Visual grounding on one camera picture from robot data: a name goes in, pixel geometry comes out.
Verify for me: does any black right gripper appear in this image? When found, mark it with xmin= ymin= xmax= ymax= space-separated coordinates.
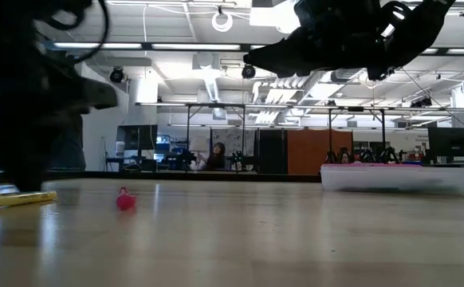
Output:
xmin=242 ymin=27 xmax=403 ymax=81

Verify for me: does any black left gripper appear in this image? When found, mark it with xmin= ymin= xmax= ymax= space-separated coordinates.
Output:
xmin=0 ymin=51 xmax=85 ymax=192

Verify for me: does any orange pencil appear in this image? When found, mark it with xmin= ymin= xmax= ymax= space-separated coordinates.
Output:
xmin=0 ymin=191 xmax=58 ymax=211

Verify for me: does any pink highlighter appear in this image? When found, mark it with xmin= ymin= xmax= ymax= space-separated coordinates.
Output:
xmin=116 ymin=187 xmax=138 ymax=211

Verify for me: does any clear supply box pink lid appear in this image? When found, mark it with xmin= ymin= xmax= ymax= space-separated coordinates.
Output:
xmin=320 ymin=161 xmax=464 ymax=196

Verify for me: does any black hanging spotlight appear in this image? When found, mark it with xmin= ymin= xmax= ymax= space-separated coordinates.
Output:
xmin=241 ymin=63 xmax=257 ymax=80
xmin=108 ymin=66 xmax=127 ymax=84
xmin=410 ymin=96 xmax=434 ymax=108

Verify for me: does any person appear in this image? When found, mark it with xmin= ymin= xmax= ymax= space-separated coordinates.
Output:
xmin=49 ymin=113 xmax=87 ymax=171
xmin=194 ymin=141 xmax=228 ymax=172

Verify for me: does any long overhead light bar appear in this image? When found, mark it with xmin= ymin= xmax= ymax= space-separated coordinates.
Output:
xmin=52 ymin=39 xmax=464 ymax=56

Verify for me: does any orange partition panel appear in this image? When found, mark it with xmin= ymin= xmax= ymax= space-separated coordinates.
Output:
xmin=287 ymin=128 xmax=354 ymax=175

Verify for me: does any black cabinet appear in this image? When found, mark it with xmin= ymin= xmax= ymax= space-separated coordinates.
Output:
xmin=255 ymin=128 xmax=289 ymax=175

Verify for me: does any black computer monitor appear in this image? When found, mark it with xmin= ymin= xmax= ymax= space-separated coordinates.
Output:
xmin=116 ymin=124 xmax=159 ymax=151
xmin=427 ymin=127 xmax=464 ymax=159

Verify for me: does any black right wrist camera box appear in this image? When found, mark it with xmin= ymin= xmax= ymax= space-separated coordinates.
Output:
xmin=294 ymin=0 xmax=360 ymax=40

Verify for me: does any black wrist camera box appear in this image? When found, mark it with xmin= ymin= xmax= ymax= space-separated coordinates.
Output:
xmin=294 ymin=0 xmax=360 ymax=40
xmin=79 ymin=77 xmax=119 ymax=112

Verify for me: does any white ceiling duct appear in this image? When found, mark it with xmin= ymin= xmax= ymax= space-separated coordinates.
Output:
xmin=191 ymin=53 xmax=226 ymax=103

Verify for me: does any white cable ring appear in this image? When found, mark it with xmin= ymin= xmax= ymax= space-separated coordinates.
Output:
xmin=210 ymin=9 xmax=234 ymax=33

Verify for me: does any black metal gantry frame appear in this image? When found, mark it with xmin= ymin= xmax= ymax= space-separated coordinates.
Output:
xmin=295 ymin=105 xmax=464 ymax=165
xmin=135 ymin=101 xmax=249 ymax=172

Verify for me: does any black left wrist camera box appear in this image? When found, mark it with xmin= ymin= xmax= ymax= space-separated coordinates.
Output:
xmin=79 ymin=77 xmax=119 ymax=112

